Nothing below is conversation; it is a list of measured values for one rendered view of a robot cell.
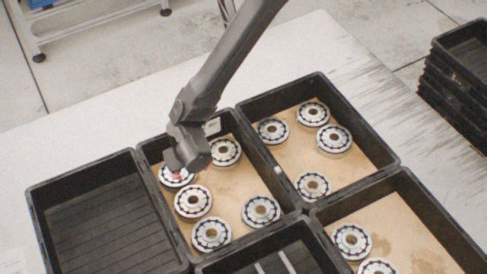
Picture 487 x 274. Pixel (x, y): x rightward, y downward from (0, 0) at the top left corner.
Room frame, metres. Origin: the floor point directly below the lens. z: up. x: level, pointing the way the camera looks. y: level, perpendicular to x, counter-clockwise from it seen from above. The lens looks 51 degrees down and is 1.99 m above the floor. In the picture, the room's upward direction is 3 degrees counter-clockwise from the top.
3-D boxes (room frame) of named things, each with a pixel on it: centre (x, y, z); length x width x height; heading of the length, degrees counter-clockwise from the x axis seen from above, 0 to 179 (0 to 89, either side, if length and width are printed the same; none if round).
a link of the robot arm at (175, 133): (0.71, 0.14, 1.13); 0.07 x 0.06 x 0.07; 25
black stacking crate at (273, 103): (0.85, -0.19, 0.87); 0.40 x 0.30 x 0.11; 25
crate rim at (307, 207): (0.85, -0.19, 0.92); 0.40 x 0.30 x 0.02; 25
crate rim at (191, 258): (0.73, 0.08, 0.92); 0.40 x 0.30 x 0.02; 25
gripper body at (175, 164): (0.72, 0.14, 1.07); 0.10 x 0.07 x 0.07; 113
